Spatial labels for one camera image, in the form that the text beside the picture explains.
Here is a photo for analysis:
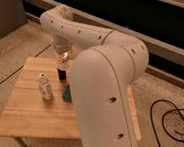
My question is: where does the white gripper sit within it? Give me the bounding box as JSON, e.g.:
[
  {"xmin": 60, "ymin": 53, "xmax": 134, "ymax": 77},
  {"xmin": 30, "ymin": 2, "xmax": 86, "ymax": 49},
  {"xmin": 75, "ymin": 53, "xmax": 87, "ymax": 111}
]
[{"xmin": 53, "ymin": 44, "xmax": 74, "ymax": 71}]

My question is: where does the black ceramic cup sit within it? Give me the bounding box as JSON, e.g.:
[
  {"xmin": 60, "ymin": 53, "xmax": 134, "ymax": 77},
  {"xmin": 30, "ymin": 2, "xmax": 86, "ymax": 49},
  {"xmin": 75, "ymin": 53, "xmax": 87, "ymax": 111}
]
[{"xmin": 57, "ymin": 69, "xmax": 67, "ymax": 81}]

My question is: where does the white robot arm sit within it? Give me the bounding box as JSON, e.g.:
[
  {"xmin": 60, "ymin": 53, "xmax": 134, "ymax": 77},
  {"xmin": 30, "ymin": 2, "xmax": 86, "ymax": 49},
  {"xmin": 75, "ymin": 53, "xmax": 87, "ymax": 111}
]
[{"xmin": 40, "ymin": 5, "xmax": 149, "ymax": 147}]

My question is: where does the teal eraser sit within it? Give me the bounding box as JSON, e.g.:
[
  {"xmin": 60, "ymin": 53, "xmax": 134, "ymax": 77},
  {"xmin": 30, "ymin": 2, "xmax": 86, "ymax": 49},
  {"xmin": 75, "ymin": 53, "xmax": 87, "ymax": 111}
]
[{"xmin": 62, "ymin": 85, "xmax": 72, "ymax": 102}]

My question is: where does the clear plastic bottle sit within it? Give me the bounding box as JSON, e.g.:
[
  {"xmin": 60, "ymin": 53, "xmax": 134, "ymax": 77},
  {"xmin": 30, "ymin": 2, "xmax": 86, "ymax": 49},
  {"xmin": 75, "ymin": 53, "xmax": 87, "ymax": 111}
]
[{"xmin": 38, "ymin": 72, "xmax": 54, "ymax": 101}]

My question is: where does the wooden table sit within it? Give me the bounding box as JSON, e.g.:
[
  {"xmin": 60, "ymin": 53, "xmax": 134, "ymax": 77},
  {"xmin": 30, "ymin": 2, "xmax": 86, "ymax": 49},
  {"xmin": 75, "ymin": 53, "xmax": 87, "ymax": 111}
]
[{"xmin": 0, "ymin": 57, "xmax": 140, "ymax": 147}]

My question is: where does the black cable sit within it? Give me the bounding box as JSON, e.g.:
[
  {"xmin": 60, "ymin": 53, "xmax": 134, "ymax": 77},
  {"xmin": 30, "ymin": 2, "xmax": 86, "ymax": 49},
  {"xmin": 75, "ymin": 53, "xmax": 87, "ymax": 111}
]
[{"xmin": 145, "ymin": 95, "xmax": 184, "ymax": 147}]

